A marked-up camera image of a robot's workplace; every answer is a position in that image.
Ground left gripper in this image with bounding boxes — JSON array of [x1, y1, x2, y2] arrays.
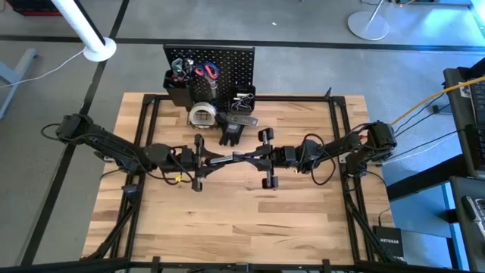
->
[[179, 133, 226, 193]]

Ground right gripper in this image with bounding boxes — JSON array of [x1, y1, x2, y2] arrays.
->
[[232, 127, 301, 190]]

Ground black C-clamp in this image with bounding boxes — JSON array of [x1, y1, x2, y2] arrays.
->
[[206, 150, 243, 166]]

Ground grey torpedo level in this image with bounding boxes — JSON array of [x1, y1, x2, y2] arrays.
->
[[222, 113, 260, 128]]

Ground white masking tape roll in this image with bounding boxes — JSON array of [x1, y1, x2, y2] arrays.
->
[[188, 101, 218, 130]]

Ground clear safety glasses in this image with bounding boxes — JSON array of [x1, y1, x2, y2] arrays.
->
[[231, 96, 254, 113]]

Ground red and blue scissors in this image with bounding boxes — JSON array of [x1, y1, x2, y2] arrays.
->
[[192, 62, 221, 100]]

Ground black work gloves pair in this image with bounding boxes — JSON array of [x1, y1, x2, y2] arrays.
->
[[218, 121, 246, 148]]

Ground short black pegboard bin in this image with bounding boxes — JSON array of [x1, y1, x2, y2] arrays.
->
[[228, 85, 257, 116]]

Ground tall black pegboard bin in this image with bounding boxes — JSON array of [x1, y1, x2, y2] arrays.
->
[[163, 69, 193, 108]]

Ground black metal pegboard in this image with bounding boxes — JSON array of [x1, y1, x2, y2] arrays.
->
[[162, 44, 257, 115]]

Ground grey round stand base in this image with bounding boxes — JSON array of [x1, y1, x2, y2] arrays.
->
[[347, 0, 390, 42]]

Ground white lamp stand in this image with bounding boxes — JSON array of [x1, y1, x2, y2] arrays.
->
[[51, 0, 117, 63]]

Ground black desk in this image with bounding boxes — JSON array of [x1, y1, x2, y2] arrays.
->
[[443, 56, 485, 179]]

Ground grey table leg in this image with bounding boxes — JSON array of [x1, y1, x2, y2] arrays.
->
[[0, 48, 38, 121]]

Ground grey handset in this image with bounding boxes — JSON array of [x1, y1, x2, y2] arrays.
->
[[460, 195, 485, 232]]

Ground grey desk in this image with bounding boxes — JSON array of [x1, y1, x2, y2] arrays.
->
[[449, 176, 485, 273]]

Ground dark red crate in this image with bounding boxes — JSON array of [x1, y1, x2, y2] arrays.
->
[[5, 0, 64, 17]]

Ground black wire basket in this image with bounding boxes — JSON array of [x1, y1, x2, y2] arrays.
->
[[187, 111, 228, 132]]

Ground black aluminium table frame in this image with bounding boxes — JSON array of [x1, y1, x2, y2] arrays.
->
[[81, 93, 402, 273]]

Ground black Netgear network switch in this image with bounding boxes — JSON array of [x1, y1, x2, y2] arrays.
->
[[372, 225, 405, 261]]

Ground black cable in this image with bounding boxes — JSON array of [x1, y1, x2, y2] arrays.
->
[[393, 93, 446, 136]]

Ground white floor cable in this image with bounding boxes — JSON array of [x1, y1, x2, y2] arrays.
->
[[0, 49, 86, 90]]

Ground yellow cable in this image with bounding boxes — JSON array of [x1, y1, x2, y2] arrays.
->
[[390, 75, 485, 127]]

